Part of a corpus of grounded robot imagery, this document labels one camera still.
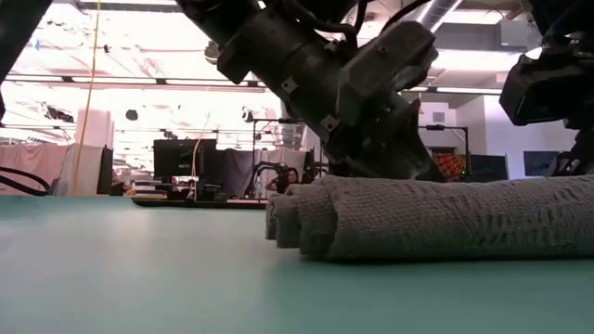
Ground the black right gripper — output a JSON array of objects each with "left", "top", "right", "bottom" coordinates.
[{"left": 549, "top": 124, "right": 594, "bottom": 176}]

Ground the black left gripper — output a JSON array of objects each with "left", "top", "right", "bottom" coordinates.
[{"left": 324, "top": 92, "right": 446, "bottom": 182}]

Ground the grey terry towel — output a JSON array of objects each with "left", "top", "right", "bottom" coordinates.
[{"left": 265, "top": 173, "right": 594, "bottom": 261}]

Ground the ceiling light strip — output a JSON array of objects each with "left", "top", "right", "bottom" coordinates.
[{"left": 407, "top": 85, "right": 503, "bottom": 96}]

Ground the person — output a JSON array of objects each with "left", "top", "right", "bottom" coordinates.
[{"left": 265, "top": 166, "right": 301, "bottom": 194}]

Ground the black monitor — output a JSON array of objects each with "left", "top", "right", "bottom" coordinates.
[{"left": 152, "top": 138, "right": 218, "bottom": 180}]

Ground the black upright panel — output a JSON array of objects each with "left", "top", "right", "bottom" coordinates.
[{"left": 96, "top": 146, "right": 115, "bottom": 196}]

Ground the green table mat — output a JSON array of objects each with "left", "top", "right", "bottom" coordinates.
[{"left": 0, "top": 194, "right": 594, "bottom": 334}]

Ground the pale grey curtain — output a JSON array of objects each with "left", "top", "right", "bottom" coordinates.
[{"left": 50, "top": 143, "right": 106, "bottom": 196}]

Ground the pink curtain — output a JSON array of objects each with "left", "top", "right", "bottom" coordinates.
[{"left": 0, "top": 142, "right": 75, "bottom": 196}]

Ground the dark wall monitor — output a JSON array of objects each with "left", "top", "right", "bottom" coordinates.
[{"left": 523, "top": 150, "right": 561, "bottom": 177}]

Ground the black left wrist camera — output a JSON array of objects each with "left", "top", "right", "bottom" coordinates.
[{"left": 337, "top": 20, "right": 440, "bottom": 127}]

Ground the silver ceiling duct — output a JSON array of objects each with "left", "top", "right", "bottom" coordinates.
[{"left": 415, "top": 0, "right": 465, "bottom": 33}]

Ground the yellow cable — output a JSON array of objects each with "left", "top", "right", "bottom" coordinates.
[{"left": 71, "top": 0, "right": 102, "bottom": 196}]

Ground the black cable loop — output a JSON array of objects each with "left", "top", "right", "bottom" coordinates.
[{"left": 0, "top": 165, "right": 51, "bottom": 197}]

